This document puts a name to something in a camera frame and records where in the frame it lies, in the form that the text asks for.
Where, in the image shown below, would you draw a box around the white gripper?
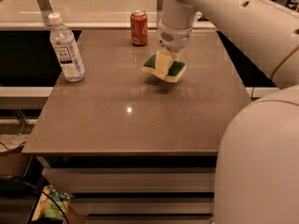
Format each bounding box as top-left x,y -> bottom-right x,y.
155,18 -> 193,79

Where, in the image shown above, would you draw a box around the green and yellow sponge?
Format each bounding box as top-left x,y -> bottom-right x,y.
143,55 -> 187,83

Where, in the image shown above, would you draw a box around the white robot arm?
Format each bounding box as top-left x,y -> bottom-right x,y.
158,0 -> 299,224

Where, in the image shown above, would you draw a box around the clear plastic water bottle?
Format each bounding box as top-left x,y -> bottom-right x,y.
49,13 -> 85,82

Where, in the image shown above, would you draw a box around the orange soda can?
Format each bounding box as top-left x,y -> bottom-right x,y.
130,9 -> 148,46

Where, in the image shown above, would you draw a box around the grey drawer cabinet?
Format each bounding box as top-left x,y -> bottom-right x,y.
21,29 -> 252,224

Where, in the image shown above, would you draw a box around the top grey drawer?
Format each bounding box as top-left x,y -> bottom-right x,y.
43,168 -> 215,193

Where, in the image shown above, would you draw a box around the grey drawer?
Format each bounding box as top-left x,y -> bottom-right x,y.
43,168 -> 215,193
70,198 -> 214,215
84,216 -> 214,224

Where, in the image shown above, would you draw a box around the middle grey drawer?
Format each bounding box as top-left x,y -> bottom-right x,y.
70,198 -> 214,215

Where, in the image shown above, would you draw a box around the bottom grey drawer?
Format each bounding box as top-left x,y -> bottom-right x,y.
84,216 -> 214,224

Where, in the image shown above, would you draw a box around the green snack bag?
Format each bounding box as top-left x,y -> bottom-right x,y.
30,185 -> 70,224

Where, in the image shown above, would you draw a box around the centre metal railing post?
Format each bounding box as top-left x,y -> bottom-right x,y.
156,0 -> 164,24

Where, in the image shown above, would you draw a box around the metal railing post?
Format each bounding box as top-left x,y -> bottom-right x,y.
156,0 -> 164,24
36,0 -> 52,26

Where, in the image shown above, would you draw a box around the left metal railing post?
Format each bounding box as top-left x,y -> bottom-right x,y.
36,0 -> 52,26

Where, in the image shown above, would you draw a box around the black cable left floor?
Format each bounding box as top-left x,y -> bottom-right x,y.
0,175 -> 71,224

